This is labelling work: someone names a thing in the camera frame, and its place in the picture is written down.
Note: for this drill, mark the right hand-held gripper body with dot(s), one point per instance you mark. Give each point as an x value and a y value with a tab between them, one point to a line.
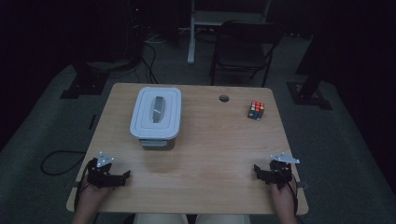
280	174

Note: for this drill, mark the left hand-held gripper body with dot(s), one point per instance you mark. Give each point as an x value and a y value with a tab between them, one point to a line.
99	175

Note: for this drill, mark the clear plastic storage box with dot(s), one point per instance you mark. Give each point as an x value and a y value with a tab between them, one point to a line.
152	143

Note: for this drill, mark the multicoloured puzzle cube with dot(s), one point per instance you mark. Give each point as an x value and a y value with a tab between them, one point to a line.
256	110

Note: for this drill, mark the person's left hand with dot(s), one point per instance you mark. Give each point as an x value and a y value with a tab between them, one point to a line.
90	197

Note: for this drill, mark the person's right hand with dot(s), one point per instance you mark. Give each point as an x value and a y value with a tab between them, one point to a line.
283	199

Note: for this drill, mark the grey tape piece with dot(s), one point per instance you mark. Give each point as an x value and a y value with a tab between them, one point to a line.
302	185
71	185

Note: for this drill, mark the black marker pen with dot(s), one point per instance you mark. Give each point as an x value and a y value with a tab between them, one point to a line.
92	122

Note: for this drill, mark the black stand base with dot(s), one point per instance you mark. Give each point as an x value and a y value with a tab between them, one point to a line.
84	84
306	96

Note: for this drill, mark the black folding chair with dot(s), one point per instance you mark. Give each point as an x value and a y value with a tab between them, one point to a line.
243	53

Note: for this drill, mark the white desk frame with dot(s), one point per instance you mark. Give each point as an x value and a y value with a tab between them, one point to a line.
191	46

